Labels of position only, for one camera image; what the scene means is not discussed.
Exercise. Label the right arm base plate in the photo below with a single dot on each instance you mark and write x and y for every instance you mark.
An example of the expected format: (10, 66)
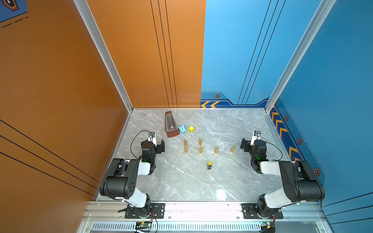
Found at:
(249, 211)

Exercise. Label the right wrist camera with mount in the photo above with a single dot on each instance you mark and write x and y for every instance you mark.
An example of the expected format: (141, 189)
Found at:
(256, 136)

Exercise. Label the left green circuit board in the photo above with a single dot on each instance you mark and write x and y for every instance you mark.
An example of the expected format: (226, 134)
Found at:
(143, 227)

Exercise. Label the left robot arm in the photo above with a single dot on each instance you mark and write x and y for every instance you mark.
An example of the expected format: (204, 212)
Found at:
(120, 180)

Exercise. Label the right aluminium corner post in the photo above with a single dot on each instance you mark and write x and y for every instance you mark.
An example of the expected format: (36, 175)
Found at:
(315, 24)

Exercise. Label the yellow cube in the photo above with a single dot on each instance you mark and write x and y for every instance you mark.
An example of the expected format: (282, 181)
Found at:
(191, 128)

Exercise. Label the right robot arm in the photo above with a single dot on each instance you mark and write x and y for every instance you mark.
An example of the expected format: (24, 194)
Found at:
(299, 182)

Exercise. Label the right green circuit board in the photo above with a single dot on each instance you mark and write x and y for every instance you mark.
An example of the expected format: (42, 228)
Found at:
(268, 227)

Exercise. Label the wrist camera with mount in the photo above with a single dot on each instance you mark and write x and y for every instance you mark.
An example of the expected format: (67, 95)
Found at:
(256, 136)
(152, 138)

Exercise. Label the front aluminium rail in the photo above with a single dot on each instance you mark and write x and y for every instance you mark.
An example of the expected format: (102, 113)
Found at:
(199, 217)

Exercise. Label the aluminium corner post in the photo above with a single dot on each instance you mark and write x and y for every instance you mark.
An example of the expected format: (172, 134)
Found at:
(94, 31)
(315, 24)

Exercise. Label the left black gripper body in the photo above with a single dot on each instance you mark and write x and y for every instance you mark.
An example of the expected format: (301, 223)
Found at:
(158, 149)

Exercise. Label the blue owl toy cube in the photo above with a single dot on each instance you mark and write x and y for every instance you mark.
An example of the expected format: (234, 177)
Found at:
(182, 129)

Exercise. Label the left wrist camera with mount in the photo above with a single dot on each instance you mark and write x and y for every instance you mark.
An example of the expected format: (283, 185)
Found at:
(152, 138)

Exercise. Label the square gold black lipstick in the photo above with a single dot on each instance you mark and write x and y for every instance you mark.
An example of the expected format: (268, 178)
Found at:
(209, 165)

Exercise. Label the dark red metronome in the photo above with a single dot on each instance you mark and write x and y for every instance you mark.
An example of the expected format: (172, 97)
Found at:
(171, 128)

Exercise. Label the green circuit board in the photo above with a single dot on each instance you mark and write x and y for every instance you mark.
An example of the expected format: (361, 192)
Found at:
(143, 227)
(268, 227)

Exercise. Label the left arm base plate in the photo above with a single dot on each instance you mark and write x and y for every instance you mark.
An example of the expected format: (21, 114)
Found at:
(157, 210)

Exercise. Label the left aluminium corner post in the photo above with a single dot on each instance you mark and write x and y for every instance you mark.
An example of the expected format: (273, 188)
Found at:
(94, 31)

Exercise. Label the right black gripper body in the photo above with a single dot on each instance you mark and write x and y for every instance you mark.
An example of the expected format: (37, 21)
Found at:
(247, 147)

